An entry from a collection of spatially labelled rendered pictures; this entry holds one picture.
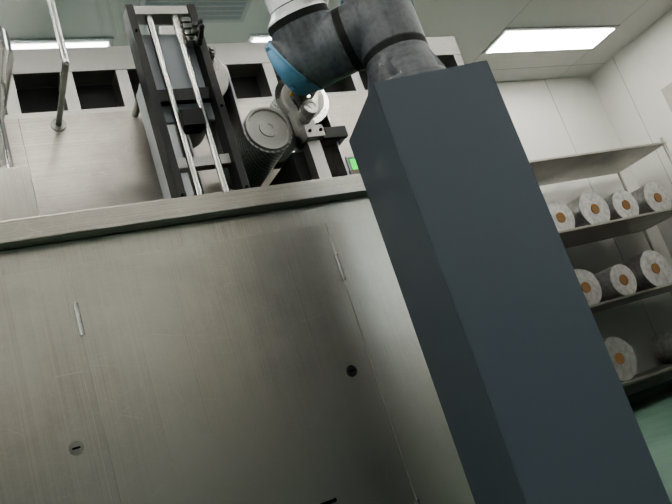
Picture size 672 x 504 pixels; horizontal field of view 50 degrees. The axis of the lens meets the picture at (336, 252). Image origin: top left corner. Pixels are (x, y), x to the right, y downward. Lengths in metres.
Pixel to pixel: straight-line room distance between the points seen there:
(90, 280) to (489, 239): 0.66
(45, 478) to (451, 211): 0.72
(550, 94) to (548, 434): 5.77
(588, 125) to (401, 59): 5.64
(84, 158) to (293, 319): 0.91
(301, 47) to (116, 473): 0.76
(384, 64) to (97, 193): 1.01
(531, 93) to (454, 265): 5.55
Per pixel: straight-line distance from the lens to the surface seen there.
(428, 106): 1.14
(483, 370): 1.02
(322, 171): 1.74
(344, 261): 1.41
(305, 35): 1.29
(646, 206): 6.08
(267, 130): 1.80
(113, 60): 2.21
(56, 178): 2.00
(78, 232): 1.27
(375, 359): 1.37
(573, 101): 6.84
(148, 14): 1.74
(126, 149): 2.06
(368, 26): 1.27
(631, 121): 6.87
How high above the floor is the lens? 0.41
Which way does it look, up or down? 14 degrees up
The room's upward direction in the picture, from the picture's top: 18 degrees counter-clockwise
